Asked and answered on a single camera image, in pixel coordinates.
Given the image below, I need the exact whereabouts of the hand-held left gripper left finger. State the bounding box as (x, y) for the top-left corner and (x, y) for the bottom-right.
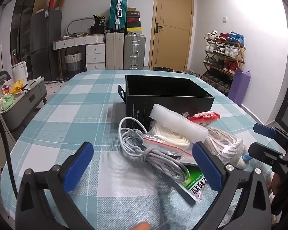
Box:
(16, 142), (94, 230)

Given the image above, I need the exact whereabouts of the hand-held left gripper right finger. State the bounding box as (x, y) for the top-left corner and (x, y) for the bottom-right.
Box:
(193, 142), (271, 230)

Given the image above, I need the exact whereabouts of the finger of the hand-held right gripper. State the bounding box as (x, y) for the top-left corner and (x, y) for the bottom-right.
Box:
(253, 123), (288, 147)
(248, 142), (285, 167)

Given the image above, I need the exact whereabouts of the plastic bag of cotton cord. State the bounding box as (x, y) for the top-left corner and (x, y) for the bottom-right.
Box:
(203, 127), (249, 170)

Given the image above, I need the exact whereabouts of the zip bag of white rope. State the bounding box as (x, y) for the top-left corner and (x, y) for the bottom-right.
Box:
(143, 121), (195, 166)

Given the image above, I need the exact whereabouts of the red and white packet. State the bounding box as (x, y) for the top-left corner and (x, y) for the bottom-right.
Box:
(188, 111), (220, 127)

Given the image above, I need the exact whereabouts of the white foam piece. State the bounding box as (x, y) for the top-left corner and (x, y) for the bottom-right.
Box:
(149, 104), (209, 143)

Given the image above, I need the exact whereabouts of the white cable bundle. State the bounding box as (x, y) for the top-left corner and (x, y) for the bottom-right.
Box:
(118, 117), (190, 182)

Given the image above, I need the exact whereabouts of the black cardboard box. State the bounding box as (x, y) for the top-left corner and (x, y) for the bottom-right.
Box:
(118, 75), (215, 130)

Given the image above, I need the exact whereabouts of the person's left hand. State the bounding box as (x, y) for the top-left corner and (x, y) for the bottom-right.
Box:
(128, 222), (151, 230)

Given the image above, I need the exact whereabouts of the green and white packet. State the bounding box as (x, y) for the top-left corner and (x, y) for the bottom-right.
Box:
(178, 164), (205, 202)

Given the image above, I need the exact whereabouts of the purple bag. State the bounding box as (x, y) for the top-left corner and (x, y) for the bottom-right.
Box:
(227, 68), (251, 106)

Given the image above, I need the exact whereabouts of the teal checkered tablecloth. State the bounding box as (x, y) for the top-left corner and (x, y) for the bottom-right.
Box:
(0, 70), (286, 230)

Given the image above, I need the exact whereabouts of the beige cabinet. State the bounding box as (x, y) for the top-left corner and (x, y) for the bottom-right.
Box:
(0, 115), (17, 206)

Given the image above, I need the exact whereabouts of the wooden shoe rack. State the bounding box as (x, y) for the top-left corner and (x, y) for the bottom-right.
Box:
(203, 37), (246, 94)

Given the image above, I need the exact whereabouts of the grey side cabinet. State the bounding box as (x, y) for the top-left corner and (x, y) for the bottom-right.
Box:
(0, 77), (48, 131)

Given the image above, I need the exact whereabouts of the shoe rack with shoes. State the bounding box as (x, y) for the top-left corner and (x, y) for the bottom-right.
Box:
(204, 30), (245, 91)

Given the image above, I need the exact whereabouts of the scattered pile of shoes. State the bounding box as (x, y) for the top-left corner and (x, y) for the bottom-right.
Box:
(174, 69), (202, 77)

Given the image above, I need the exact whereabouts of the green container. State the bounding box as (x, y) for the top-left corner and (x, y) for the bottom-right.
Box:
(0, 93), (16, 112)

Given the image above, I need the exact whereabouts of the yellow plastic bag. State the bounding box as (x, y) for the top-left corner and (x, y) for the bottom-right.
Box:
(8, 80), (24, 94)

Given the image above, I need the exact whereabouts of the woven laundry basket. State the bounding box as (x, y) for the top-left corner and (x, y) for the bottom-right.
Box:
(64, 51), (83, 72)

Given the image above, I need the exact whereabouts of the white appliance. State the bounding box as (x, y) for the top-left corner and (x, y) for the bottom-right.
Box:
(12, 62), (29, 82)

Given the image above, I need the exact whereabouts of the white desk with drawers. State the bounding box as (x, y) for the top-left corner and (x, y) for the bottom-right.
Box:
(53, 34), (106, 72)

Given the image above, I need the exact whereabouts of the black chair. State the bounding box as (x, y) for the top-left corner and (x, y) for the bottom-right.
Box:
(0, 71), (11, 94)

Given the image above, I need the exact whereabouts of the beige suitcase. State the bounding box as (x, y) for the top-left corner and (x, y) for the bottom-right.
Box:
(105, 32), (125, 70)

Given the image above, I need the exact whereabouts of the grey refrigerator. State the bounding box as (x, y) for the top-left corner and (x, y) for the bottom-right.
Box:
(30, 8), (63, 80)

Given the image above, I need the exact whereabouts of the wooden door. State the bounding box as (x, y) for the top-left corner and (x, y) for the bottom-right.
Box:
(150, 0), (195, 71)

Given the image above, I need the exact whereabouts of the silver suitcase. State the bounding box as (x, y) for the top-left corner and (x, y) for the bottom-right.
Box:
(123, 34), (146, 70)

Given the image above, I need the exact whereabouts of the dark glass cabinet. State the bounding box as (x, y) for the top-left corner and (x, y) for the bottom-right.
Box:
(10, 0), (41, 67)

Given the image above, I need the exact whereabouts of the teal suitcase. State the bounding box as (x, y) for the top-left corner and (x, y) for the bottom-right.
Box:
(109, 0), (124, 31)

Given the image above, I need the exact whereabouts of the black cable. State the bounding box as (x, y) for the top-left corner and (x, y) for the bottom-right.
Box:
(0, 105), (18, 199)

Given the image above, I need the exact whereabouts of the oval white mirror frame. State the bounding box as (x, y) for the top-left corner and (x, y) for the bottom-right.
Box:
(67, 17), (94, 35)

